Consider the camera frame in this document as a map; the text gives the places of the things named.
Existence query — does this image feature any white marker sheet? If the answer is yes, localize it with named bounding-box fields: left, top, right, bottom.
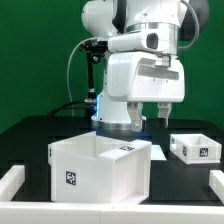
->
left=151, top=145, right=166, bottom=161

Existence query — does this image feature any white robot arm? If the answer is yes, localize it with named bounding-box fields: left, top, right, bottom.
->
left=82, top=0, right=209, bottom=132

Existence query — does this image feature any grey cable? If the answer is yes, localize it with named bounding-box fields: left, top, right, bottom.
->
left=66, top=37, right=98, bottom=103

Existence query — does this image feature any black cable bundle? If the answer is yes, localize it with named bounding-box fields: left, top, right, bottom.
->
left=46, top=99, right=98, bottom=118

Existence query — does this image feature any white front rail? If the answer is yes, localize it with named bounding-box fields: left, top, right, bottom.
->
left=0, top=202, right=224, bottom=224

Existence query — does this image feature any large white drawer housing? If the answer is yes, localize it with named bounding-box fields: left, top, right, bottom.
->
left=48, top=132, right=151, bottom=204

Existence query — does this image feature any small white drawer box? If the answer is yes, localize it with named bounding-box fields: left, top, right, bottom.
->
left=170, top=134, right=222, bottom=164

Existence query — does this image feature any white rail block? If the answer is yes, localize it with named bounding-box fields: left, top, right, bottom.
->
left=0, top=165, right=25, bottom=202
left=209, top=170, right=224, bottom=203

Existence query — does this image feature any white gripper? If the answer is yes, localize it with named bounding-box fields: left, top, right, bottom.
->
left=107, top=52, right=185, bottom=132

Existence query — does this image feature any black camera on stand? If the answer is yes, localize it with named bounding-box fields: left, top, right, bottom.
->
left=79, top=38, right=107, bottom=99

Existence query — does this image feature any white left rail block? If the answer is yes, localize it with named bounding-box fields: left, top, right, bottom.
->
left=0, top=165, right=25, bottom=202

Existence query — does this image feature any white right rail block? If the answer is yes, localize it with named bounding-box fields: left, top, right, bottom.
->
left=209, top=170, right=224, bottom=203

